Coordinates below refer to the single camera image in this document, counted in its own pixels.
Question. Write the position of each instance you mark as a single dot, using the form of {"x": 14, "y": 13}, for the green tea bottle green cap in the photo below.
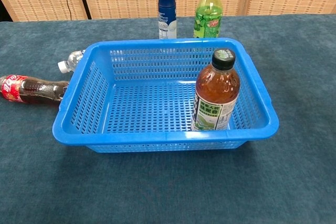
{"x": 208, "y": 16}

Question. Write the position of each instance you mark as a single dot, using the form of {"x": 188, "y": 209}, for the brown drink bottle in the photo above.
{"x": 216, "y": 90}

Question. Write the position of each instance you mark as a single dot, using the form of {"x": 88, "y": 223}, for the white bottle blue cap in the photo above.
{"x": 167, "y": 14}

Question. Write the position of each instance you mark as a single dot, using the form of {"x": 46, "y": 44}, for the clear water bottle white cap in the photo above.
{"x": 71, "y": 61}

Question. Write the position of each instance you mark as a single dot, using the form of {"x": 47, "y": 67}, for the cola bottle red cap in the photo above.
{"x": 31, "y": 89}

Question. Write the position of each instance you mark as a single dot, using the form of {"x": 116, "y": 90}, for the blue plastic basket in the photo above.
{"x": 78, "y": 134}

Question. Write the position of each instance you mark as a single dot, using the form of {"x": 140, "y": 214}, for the dark teal table mat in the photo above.
{"x": 157, "y": 182}

